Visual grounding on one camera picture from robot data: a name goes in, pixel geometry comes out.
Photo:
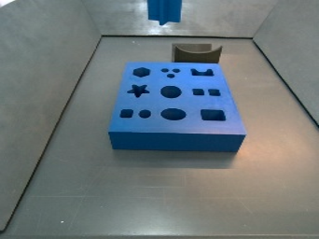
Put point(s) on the dark curved holder block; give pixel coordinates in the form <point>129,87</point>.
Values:
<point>194,53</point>

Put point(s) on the blue shape-sorting block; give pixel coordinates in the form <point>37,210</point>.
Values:
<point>174,106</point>

